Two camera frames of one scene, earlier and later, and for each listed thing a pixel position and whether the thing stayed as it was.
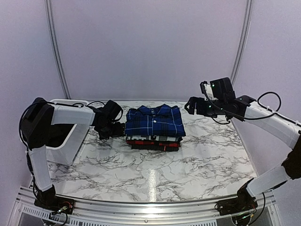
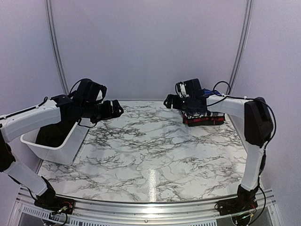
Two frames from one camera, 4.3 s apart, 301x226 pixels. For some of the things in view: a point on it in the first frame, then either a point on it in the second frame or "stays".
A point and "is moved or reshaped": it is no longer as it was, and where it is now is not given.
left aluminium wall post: x=54 y=46 stays
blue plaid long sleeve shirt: x=158 y=120 is moved or reshaped
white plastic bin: x=69 y=151 stays
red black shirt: x=154 y=145 to x=202 y=121
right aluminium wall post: x=245 y=37 stays
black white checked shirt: x=154 y=138 to x=206 y=114
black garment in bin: x=58 y=133 stays
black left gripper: x=120 y=132 to x=107 y=113
